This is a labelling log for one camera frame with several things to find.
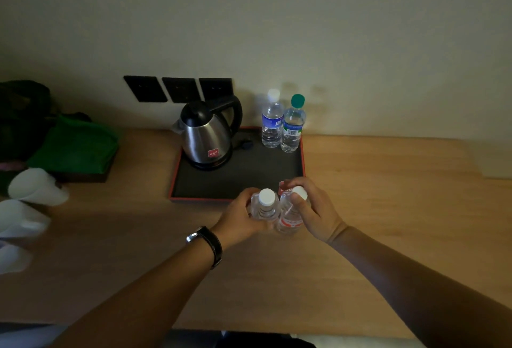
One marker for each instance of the black kettle base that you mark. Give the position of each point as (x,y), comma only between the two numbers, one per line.
(208,166)

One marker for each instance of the white cup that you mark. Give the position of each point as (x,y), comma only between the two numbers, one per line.
(34,188)
(12,259)
(18,220)

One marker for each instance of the person's right forearm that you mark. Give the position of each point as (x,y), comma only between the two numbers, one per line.
(420,283)

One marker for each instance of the water bottle red label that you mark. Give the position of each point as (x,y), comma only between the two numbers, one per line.
(286,220)
(266,200)

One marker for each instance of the green fabric bag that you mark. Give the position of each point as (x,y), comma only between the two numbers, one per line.
(74,148)

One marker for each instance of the water bottle blue label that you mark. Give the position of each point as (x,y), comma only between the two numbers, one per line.
(272,122)

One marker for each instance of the black tray with red rim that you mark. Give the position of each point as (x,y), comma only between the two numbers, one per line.
(240,176)

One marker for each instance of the person's left hand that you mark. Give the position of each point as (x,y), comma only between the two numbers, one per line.
(236,222)

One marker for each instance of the water bottle green cap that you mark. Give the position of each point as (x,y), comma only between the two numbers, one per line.
(293,128)

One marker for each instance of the steel electric kettle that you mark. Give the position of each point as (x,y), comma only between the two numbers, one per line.
(206,140)

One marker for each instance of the pale flat card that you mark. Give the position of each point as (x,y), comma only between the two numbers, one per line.
(492,160)

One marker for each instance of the person's right hand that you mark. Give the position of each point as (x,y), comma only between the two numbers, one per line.
(320,216)

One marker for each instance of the person's left forearm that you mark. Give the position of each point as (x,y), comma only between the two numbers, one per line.
(140,303)

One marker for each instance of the black wall socket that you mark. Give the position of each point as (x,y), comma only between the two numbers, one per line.
(145,88)
(181,90)
(216,88)

